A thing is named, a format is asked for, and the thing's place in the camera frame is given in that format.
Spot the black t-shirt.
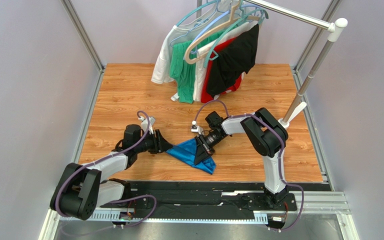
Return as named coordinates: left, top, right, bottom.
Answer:
left=212, top=24, right=260, bottom=86

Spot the red t-shirt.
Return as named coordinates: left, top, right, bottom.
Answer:
left=200, top=36, right=246, bottom=104

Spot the white clothes rack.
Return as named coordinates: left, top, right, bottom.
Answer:
left=196, top=0, right=349, bottom=130

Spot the white t-shirt middle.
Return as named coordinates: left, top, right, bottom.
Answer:
left=170, top=20, right=259, bottom=103

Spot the white t-shirt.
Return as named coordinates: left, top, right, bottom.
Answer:
left=170, top=20, right=259, bottom=103
left=151, top=24, right=200, bottom=84

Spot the teal plastic hanger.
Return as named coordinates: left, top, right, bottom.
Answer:
left=196, top=8, right=269, bottom=69

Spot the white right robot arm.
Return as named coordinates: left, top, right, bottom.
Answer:
left=193, top=107, right=289, bottom=195

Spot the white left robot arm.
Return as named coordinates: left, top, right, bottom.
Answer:
left=49, top=114, right=173, bottom=220

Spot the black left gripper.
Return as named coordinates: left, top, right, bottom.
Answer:
left=134, top=129, right=174, bottom=154

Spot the teal hanger left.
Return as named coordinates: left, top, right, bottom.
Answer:
left=176, top=0, right=220, bottom=27

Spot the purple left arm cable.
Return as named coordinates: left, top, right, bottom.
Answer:
left=54, top=110, right=158, bottom=231

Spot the green t-shirt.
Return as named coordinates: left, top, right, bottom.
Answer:
left=169, top=40, right=207, bottom=104

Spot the white t-shirt left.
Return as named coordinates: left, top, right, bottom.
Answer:
left=151, top=24, right=200, bottom=84

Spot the blue plastic hanger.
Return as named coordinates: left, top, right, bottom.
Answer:
left=170, top=9, right=233, bottom=56

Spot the blue cloth napkin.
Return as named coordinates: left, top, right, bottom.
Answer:
left=166, top=139, right=216, bottom=175

